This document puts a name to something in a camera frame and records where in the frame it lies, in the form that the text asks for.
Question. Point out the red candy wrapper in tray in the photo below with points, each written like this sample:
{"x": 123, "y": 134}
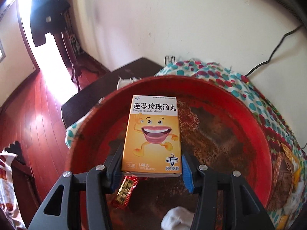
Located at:
{"x": 124, "y": 193}

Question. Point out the yellow medicine box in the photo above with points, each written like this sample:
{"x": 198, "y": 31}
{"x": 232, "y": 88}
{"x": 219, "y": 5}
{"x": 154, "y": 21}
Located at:
{"x": 152, "y": 146}

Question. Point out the brown patterned snack bag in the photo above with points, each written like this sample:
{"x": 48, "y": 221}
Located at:
{"x": 286, "y": 172}

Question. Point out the orange snack packet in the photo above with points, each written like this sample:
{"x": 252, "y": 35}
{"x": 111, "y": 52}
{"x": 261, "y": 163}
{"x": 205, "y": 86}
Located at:
{"x": 291, "y": 205}

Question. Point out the black hanging jacket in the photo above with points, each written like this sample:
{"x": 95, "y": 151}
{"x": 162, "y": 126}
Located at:
{"x": 47, "y": 16}

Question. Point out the patterned red white cloth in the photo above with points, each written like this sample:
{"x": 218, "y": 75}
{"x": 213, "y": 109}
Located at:
{"x": 9, "y": 203}

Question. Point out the polka dot tablecloth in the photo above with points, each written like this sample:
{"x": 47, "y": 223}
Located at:
{"x": 239, "y": 86}

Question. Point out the wooden coat rack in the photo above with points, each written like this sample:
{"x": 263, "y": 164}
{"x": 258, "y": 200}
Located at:
{"x": 66, "y": 42}

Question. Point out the round red tray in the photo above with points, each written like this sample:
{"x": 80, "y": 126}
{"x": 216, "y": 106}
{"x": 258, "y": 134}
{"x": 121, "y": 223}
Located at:
{"x": 215, "y": 127}

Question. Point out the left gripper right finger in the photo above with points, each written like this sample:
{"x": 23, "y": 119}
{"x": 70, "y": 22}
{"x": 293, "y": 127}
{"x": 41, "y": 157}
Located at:
{"x": 242, "y": 209}

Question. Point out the white knotted sock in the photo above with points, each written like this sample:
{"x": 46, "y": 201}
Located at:
{"x": 177, "y": 218}

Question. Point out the dark wooden side table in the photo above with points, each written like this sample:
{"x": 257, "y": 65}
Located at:
{"x": 79, "y": 105}

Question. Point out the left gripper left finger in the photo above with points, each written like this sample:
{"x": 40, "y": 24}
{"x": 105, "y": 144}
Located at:
{"x": 61, "y": 208}

